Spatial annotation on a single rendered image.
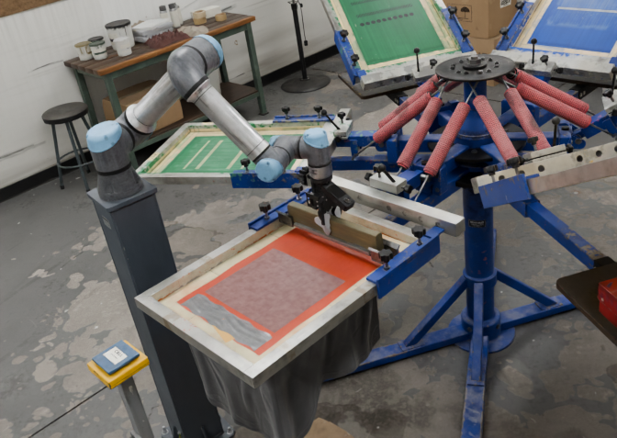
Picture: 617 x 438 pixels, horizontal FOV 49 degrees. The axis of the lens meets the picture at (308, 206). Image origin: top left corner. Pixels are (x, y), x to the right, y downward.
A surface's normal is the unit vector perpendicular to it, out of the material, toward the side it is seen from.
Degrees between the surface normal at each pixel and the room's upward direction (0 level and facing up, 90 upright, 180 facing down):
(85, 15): 90
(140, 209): 90
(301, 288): 0
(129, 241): 90
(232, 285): 0
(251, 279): 0
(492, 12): 90
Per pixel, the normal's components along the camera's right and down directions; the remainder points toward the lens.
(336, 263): -0.14, -0.86
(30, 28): 0.69, 0.26
